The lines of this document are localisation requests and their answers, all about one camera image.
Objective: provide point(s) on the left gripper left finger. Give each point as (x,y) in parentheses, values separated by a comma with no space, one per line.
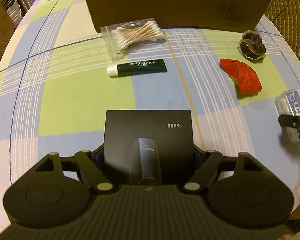
(88,163)

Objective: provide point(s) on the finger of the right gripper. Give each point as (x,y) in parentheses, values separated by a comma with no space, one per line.
(291,121)

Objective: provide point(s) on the green lip gel tube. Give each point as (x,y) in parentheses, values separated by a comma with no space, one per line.
(137,68)

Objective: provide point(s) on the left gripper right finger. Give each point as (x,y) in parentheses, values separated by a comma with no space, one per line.
(206,165)

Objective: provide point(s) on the black shaver box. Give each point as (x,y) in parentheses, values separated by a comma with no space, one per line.
(153,147)

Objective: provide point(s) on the plaid tablecloth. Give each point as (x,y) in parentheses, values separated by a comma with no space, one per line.
(55,91)

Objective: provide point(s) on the dark brown hair scrunchie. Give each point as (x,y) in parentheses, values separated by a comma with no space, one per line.
(251,46)

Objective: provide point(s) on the red foil packet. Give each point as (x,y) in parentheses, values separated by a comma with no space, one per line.
(243,76)

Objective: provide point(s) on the brown cardboard storage box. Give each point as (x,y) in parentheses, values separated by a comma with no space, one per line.
(231,15)

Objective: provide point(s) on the bag of cotton swabs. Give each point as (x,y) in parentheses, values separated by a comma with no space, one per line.
(119,37)

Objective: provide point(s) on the quilted tan chair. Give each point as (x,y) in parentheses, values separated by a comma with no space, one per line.
(285,15)

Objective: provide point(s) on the blue floss pick box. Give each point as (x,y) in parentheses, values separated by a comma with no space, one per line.
(288,102)

